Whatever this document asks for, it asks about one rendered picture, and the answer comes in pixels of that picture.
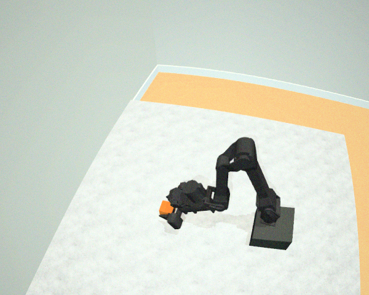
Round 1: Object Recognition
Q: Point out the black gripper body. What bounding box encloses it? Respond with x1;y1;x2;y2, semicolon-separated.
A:
167;182;197;229

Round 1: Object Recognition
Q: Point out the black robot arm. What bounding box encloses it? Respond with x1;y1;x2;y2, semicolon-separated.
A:
168;137;280;226

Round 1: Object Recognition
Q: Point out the orange block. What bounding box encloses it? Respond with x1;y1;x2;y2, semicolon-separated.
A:
159;200;176;215

